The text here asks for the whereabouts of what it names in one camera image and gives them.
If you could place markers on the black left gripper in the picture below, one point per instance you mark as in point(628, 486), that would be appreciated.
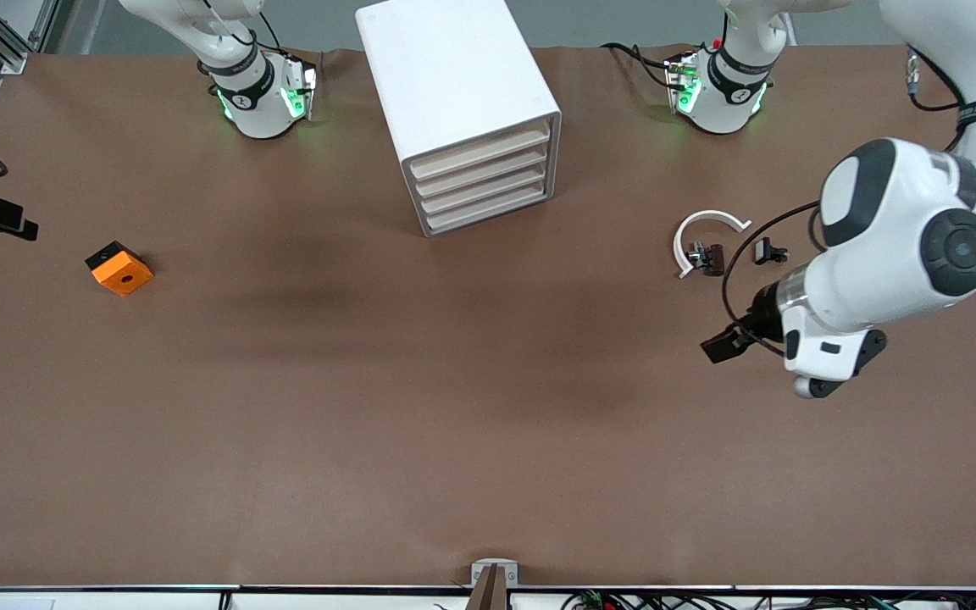
point(763, 316)

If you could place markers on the white lowest cabinet drawer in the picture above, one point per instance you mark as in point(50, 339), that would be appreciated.
point(479, 212)

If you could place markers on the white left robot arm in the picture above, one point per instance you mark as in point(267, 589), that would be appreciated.
point(895, 229)

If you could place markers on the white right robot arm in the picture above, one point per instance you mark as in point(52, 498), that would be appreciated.
point(259, 93)

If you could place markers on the brown cylinder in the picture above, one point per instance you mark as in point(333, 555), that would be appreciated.
point(714, 261)

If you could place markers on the orange block with black cap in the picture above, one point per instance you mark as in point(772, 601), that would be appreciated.
point(124, 275)

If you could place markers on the brown table mat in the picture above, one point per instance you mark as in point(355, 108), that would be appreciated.
point(488, 466)

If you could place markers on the black push button switch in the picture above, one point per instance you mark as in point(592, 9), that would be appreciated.
point(765, 251)

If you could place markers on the grey metal bracket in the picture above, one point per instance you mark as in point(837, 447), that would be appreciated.
point(495, 572)

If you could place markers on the brown post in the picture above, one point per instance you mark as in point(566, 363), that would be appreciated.
point(488, 593)

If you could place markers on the silver table edge rail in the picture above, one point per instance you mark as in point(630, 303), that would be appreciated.
point(200, 587)

